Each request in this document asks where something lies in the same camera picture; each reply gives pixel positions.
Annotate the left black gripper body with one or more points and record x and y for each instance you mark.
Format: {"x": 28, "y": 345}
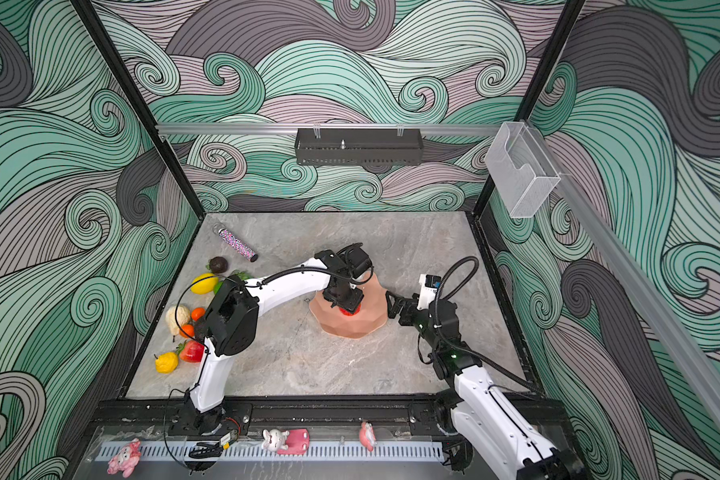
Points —
{"x": 332, "y": 295}

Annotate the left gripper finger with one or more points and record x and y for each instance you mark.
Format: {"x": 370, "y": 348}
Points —
{"x": 356, "y": 297}
{"x": 342, "y": 299}

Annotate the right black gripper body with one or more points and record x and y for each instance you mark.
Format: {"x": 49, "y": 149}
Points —
{"x": 423, "y": 323}

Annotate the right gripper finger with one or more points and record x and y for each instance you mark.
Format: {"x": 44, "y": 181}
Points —
{"x": 395, "y": 304}
{"x": 408, "y": 312}

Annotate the pink wavy fruit bowl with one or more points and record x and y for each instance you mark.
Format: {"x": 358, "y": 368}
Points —
{"x": 371, "y": 316}

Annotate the yellow fake lemon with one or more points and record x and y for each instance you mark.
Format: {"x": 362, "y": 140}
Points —
{"x": 204, "y": 284}

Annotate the pale fake pear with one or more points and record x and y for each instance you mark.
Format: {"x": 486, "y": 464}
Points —
{"x": 176, "y": 317}

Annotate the red fake apple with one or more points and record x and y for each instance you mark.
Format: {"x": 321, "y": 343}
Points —
{"x": 350, "y": 312}

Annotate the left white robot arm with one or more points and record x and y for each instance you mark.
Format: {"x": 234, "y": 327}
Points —
{"x": 231, "y": 321}

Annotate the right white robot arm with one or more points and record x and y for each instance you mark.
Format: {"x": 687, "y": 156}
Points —
{"x": 475, "y": 407}

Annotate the green fake grape bunch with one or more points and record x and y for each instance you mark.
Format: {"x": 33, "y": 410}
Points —
{"x": 241, "y": 275}

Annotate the dark brown fake fruit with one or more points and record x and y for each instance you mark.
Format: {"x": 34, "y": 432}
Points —
{"x": 218, "y": 265}

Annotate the orange fake tangerine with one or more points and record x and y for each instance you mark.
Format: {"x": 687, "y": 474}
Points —
{"x": 197, "y": 314}
{"x": 187, "y": 331}

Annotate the red fake strawberry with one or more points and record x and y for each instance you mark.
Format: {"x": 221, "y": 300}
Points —
{"x": 191, "y": 351}

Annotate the small yellow fake pepper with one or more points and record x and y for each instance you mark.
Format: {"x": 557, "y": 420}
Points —
{"x": 166, "y": 363}

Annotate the small pink figurine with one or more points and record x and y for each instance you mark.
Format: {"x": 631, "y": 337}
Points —
{"x": 367, "y": 436}

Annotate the purple sprinkle tube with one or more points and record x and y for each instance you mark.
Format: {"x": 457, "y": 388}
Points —
{"x": 233, "y": 241}

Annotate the white bunny pink toy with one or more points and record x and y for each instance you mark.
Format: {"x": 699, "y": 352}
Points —
{"x": 286, "y": 442}

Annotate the pink plush toy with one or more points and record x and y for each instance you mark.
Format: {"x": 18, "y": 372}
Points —
{"x": 126, "y": 460}

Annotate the black wall tray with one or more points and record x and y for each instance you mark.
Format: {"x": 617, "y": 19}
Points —
{"x": 377, "y": 148}

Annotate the aluminium rail back wall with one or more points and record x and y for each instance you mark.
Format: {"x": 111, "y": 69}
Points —
{"x": 251, "y": 128}

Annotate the aluminium rail wall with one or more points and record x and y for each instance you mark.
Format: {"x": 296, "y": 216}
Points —
{"x": 596, "y": 218}
{"x": 251, "y": 128}

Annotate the clear plastic wall holder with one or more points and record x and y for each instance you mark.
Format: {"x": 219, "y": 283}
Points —
{"x": 521, "y": 165}

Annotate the aluminium rail right wall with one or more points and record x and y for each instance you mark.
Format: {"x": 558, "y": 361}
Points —
{"x": 596, "y": 218}

